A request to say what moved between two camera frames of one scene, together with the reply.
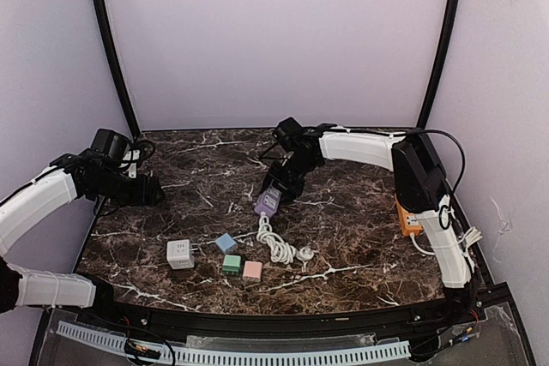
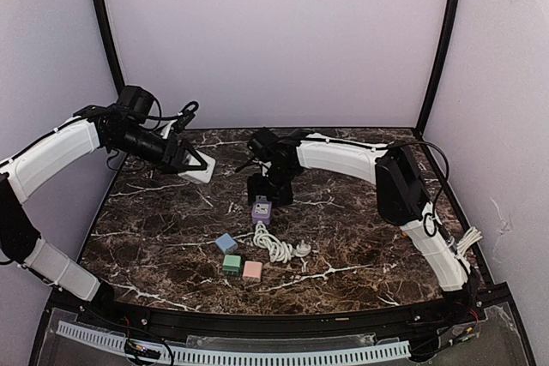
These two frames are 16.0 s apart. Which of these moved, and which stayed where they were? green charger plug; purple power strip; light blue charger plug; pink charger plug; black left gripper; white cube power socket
Moved: black left gripper; white cube power socket; purple power strip
Stayed: pink charger plug; light blue charger plug; green charger plug
